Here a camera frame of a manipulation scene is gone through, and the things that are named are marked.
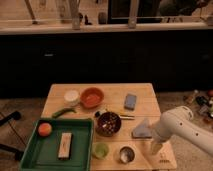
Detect dark patterned bowl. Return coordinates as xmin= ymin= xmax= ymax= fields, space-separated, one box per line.
xmin=96 ymin=112 xmax=121 ymax=137

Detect green plastic tray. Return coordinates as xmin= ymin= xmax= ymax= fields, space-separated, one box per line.
xmin=19 ymin=118 xmax=93 ymax=171

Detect black chair base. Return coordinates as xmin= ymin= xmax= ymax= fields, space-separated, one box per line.
xmin=0 ymin=110 xmax=25 ymax=162

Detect orange fruit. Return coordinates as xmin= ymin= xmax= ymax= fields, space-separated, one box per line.
xmin=38 ymin=123 xmax=52 ymax=137

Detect blue sponge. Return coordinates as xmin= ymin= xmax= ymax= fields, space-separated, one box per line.
xmin=124 ymin=94 xmax=137 ymax=110

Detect green cup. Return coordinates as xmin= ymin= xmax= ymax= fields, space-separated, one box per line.
xmin=92 ymin=142 xmax=109 ymax=159

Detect light blue towel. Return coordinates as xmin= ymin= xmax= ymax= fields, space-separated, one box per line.
xmin=132 ymin=118 xmax=152 ymax=139

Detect metal cup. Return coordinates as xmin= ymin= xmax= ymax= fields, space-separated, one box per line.
xmin=119 ymin=146 xmax=135 ymax=164

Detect red bowl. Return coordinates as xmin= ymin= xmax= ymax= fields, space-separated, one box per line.
xmin=80 ymin=87 xmax=104 ymax=108

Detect green vegetable peeler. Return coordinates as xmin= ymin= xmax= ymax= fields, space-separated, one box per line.
xmin=51 ymin=108 xmax=76 ymax=118

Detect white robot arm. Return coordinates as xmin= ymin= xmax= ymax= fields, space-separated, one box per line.
xmin=150 ymin=106 xmax=213 ymax=157

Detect wooden block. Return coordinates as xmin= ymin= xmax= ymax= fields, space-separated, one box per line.
xmin=58 ymin=132 xmax=72 ymax=159

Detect black chopsticks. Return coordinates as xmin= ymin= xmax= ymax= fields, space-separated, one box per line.
xmin=119 ymin=115 xmax=135 ymax=120

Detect white small bowl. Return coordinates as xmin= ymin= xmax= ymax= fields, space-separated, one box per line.
xmin=64 ymin=90 xmax=80 ymax=106

